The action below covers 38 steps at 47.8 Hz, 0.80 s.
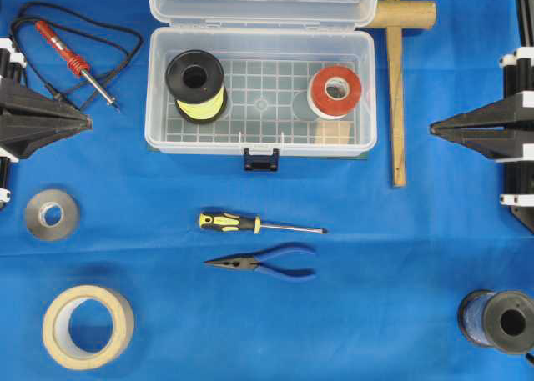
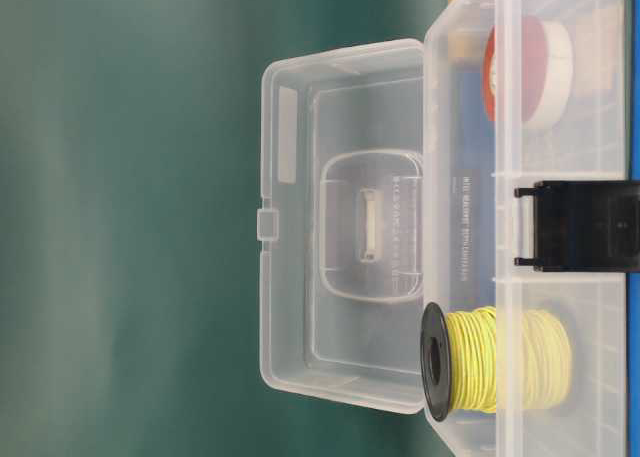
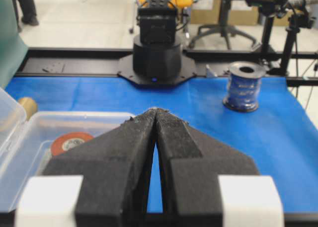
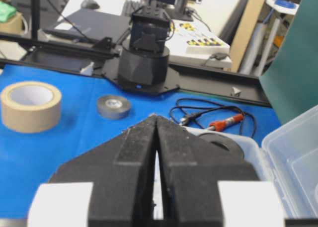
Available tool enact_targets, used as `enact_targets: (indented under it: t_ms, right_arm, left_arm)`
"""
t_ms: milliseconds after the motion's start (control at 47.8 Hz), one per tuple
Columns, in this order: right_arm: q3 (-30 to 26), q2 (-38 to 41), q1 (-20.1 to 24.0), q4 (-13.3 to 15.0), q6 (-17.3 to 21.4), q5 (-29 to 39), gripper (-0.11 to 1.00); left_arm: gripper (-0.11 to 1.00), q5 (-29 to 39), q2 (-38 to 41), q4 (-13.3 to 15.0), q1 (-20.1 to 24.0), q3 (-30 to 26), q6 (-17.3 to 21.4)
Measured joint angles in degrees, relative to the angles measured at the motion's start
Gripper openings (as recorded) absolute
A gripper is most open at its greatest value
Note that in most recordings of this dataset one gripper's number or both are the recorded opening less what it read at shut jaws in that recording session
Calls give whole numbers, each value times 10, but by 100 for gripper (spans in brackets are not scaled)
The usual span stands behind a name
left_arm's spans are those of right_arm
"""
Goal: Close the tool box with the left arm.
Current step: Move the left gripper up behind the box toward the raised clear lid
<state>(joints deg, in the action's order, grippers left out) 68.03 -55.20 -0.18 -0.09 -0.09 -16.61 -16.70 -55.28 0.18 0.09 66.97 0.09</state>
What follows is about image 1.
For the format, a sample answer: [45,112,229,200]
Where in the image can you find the beige masking tape roll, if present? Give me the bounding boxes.
[42,284,135,371]

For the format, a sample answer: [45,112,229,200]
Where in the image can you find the wooden mallet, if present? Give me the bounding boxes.
[367,0,437,188]

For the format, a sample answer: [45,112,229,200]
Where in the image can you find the red tape roll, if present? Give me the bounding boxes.
[307,65,363,120]

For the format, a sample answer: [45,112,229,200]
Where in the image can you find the yellow black screwdriver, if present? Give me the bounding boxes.
[198,212,328,234]

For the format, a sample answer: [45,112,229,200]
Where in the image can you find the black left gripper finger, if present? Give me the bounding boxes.
[7,83,93,128]
[1,122,93,160]

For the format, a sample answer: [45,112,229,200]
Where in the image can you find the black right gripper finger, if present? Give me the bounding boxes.
[430,128,524,160]
[430,93,523,132]

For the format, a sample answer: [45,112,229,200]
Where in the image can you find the black soldering iron cable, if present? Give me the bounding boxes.
[8,2,144,111]

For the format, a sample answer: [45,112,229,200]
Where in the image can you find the yellow wire spool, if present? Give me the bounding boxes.
[165,49,228,124]

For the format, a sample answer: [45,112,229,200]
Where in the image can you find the grey tape roll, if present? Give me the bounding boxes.
[24,189,80,242]

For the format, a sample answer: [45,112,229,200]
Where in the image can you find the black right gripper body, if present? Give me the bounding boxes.
[500,47,533,231]

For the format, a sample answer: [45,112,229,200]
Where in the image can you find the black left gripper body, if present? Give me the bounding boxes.
[1,38,27,209]

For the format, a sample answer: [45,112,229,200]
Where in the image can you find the clear tool box lid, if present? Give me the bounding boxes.
[149,0,378,30]

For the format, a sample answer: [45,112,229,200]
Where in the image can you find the black right frame rail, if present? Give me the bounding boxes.
[516,0,534,47]

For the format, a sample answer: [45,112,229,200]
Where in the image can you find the blue wire spool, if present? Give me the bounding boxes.
[457,289,533,355]

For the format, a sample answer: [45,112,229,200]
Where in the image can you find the blue needle nose pliers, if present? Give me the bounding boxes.
[204,243,316,283]

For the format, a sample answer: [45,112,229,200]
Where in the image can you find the blue table cloth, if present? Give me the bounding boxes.
[1,0,533,380]

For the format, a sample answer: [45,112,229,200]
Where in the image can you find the black tool box latch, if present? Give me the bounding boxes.
[243,148,280,172]

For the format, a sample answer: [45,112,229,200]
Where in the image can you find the red soldering iron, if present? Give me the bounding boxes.
[35,20,118,109]

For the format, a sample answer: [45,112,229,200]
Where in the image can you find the clear plastic tool box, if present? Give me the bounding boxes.
[144,27,377,158]

